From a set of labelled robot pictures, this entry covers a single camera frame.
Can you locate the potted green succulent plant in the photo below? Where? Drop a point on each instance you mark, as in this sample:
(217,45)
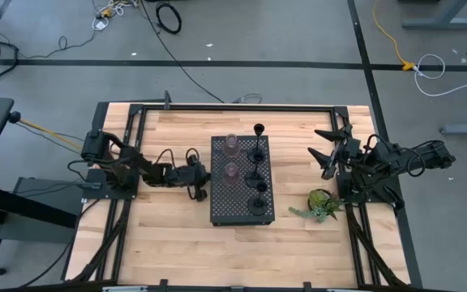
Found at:
(318,199)

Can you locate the grey desk leg frame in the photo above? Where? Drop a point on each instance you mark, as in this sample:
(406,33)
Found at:
(444,22)

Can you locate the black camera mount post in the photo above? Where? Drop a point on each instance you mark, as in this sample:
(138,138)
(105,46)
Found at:
(167,99)

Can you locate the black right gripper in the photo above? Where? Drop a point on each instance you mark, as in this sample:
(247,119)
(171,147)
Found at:
(349,152)

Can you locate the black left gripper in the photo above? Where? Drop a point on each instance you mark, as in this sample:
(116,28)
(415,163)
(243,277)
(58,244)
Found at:
(191,176)

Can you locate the pink glass candle holder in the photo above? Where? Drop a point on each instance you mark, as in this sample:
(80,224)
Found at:
(231,145)
(231,174)

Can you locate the black table clamp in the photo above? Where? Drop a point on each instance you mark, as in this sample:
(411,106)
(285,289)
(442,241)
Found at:
(307,286)
(163,284)

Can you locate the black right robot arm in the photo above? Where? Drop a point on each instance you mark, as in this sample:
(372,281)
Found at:
(428,156)

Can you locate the black round knob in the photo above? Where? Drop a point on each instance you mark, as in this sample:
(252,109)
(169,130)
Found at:
(14,117)

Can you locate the black aluminium table frame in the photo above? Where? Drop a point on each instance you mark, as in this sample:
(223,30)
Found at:
(237,108)

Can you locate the grey desk foot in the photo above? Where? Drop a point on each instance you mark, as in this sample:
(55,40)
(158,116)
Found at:
(466,129)

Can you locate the black perforated metal tray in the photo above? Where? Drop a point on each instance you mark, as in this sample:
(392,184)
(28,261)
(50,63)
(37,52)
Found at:
(233,203)

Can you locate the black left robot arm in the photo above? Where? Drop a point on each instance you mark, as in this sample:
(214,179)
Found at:
(95,146)

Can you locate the black support beam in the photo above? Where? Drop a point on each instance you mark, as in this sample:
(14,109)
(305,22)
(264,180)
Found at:
(26,204)

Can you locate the black metal candlestick holder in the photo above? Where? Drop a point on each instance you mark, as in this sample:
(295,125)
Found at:
(253,179)
(257,207)
(259,129)

